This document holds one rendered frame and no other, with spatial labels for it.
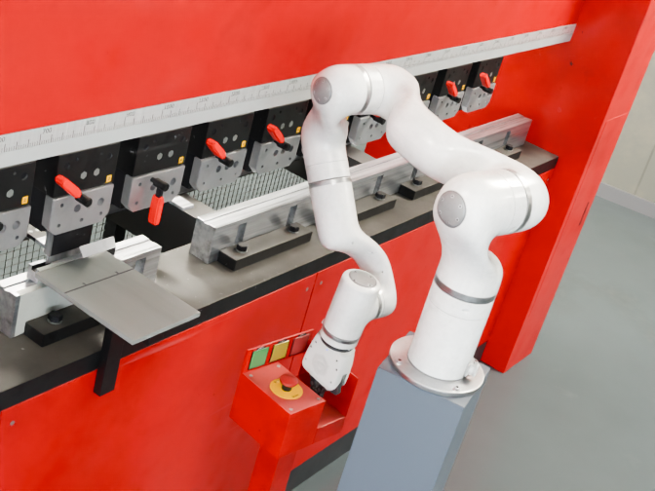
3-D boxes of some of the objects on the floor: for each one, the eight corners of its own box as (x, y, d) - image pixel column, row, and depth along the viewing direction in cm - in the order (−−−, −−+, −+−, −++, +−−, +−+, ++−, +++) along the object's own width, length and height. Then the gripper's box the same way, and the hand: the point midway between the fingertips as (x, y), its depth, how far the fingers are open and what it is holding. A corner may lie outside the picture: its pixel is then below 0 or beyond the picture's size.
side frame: (503, 374, 415) (761, -275, 313) (328, 271, 452) (508, -340, 350) (531, 353, 435) (783, -264, 333) (362, 256, 472) (541, -326, 370)
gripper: (374, 353, 231) (347, 417, 240) (327, 312, 239) (303, 375, 248) (351, 361, 226) (324, 427, 235) (303, 319, 233) (279, 384, 242)
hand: (316, 394), depth 240 cm, fingers closed
